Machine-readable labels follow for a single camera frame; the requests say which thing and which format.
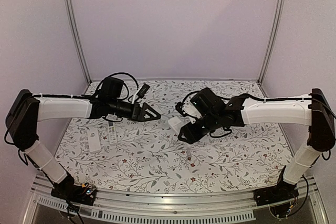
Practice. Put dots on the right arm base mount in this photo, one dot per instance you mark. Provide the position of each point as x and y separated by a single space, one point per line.
279 194

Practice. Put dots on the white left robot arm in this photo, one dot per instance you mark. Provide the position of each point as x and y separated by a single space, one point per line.
29 109

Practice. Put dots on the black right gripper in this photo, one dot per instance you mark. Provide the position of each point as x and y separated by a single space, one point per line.
191 137

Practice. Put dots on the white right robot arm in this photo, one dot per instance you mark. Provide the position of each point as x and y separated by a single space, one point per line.
209 112

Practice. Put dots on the right aluminium frame post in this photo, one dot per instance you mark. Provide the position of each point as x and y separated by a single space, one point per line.
271 41

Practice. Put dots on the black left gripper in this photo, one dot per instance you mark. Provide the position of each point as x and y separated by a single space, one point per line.
137 114

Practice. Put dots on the clear handle screwdriver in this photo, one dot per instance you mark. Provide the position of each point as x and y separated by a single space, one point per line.
188 152

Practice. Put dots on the aluminium frame post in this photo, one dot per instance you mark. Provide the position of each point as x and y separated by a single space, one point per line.
76 40
271 41

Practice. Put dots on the left aluminium frame post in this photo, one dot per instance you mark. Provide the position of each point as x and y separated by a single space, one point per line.
76 40

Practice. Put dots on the white remote with display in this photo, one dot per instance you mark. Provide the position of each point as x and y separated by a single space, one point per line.
113 139

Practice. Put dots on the white remote control back up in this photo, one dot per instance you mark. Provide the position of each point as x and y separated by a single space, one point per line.
176 124

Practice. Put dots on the floral tablecloth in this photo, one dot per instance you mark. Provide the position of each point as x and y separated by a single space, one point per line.
148 157

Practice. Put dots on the white remote with green logo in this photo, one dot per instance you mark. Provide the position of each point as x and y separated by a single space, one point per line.
93 140

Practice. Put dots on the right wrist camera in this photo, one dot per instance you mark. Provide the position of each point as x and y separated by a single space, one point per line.
187 110

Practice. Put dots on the front aluminium rail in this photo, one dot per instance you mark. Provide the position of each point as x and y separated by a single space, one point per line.
223 207

